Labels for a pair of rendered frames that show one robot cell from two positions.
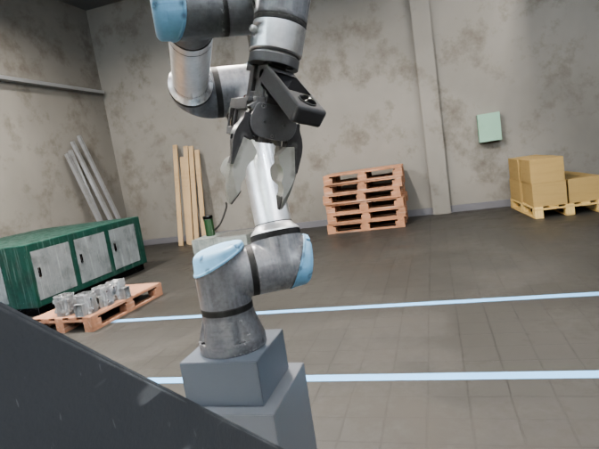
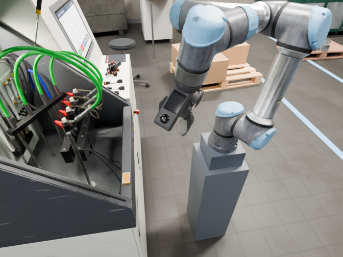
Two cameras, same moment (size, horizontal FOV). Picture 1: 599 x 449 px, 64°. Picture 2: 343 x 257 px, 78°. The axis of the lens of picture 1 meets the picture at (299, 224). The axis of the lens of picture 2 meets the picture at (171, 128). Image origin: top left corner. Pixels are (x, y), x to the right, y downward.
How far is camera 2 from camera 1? 71 cm
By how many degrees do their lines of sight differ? 65
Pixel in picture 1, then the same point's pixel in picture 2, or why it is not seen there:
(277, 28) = (177, 70)
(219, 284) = (218, 122)
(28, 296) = not seen: hidden behind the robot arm
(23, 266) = not seen: hidden behind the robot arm
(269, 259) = (241, 129)
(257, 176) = (264, 87)
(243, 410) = (204, 164)
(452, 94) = not seen: outside the picture
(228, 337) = (213, 140)
